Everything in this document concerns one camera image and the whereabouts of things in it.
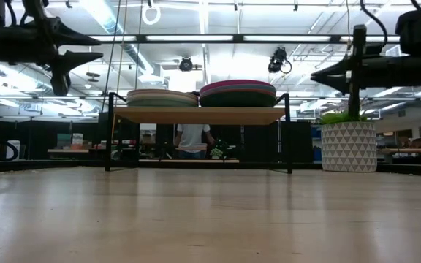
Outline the black overhead camera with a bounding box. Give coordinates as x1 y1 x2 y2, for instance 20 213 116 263
268 46 292 74

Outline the wooden shelf with black legs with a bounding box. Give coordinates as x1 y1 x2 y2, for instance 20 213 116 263
104 91 294 175

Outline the pink plate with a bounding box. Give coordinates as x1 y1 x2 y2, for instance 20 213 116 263
200 79 277 88

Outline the green plant in pot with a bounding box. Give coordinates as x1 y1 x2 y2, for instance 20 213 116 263
319 109 371 126

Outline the black round hanging device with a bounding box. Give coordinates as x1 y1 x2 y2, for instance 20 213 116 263
178 56 194 73

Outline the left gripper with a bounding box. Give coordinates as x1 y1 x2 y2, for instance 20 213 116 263
0 0 104 97

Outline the white hanging ring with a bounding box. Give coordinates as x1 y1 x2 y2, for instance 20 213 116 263
141 2 162 26

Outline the dark blue teal plate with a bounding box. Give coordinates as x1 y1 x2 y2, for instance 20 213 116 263
199 94 277 108

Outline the white triangle pattern pot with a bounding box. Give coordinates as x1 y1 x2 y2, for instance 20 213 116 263
320 121 378 173

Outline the peach cream plate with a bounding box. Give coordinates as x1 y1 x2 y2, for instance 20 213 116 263
126 88 200 100

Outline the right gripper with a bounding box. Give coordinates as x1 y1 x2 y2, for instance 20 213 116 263
311 24 416 121

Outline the small potted background plant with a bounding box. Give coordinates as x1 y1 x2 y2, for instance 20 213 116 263
209 140 225 160

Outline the light teal plate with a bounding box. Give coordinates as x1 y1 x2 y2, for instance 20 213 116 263
126 97 200 107

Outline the white bin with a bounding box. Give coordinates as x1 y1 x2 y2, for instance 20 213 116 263
5 140 21 161

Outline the person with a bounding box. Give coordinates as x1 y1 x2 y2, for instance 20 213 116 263
173 90 216 160

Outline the wooden background bench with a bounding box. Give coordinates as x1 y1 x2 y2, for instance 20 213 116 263
378 147 421 155
47 148 91 154

